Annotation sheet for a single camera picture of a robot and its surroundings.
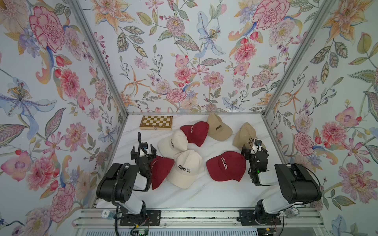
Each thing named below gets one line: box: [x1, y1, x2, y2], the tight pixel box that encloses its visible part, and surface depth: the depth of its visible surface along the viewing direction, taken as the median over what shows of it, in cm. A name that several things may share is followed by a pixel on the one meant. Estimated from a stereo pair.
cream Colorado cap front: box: [166, 149, 205, 189], surface depth 87 cm
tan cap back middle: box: [206, 113, 233, 142], surface depth 109 cm
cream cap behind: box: [157, 129, 189, 158], surface depth 99 cm
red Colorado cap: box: [206, 150, 247, 182], surface depth 88 cm
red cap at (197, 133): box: [179, 120, 210, 148], surface depth 105 cm
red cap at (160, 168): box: [151, 155, 175, 190], surface depth 83 cm
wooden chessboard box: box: [139, 115, 173, 131], surface depth 113 cm
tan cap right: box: [232, 121, 266, 151], surface depth 102 cm
